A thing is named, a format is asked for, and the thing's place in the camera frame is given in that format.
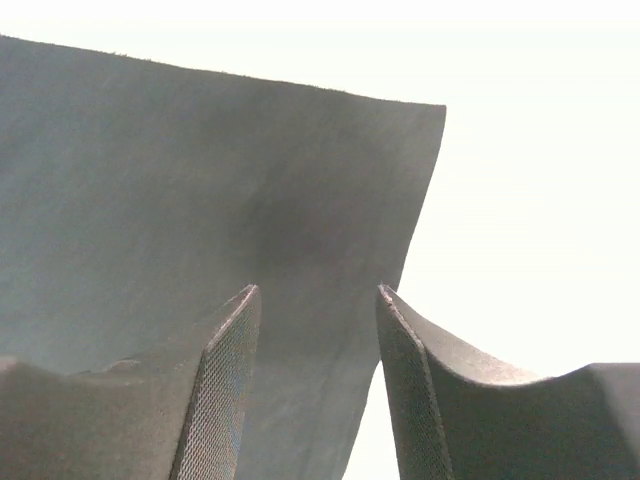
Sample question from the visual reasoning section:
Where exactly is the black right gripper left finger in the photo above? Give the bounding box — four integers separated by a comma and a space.
1, 285, 261, 479

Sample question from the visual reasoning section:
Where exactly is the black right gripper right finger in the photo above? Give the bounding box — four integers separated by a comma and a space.
376, 286, 639, 479

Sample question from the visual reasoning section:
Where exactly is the black t-shirt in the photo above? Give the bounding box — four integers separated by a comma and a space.
1, 37, 446, 479

